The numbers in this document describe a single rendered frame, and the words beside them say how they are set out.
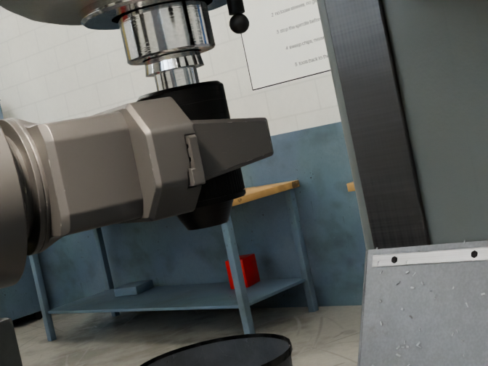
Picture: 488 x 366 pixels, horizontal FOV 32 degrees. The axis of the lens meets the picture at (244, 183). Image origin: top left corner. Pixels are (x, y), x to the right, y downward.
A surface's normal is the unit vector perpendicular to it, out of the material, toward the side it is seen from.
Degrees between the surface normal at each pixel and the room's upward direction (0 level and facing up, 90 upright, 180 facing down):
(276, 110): 90
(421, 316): 64
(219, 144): 90
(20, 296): 90
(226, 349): 86
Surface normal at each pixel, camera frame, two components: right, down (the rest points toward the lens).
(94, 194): 0.55, -0.07
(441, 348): -0.68, -0.26
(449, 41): -0.65, 0.18
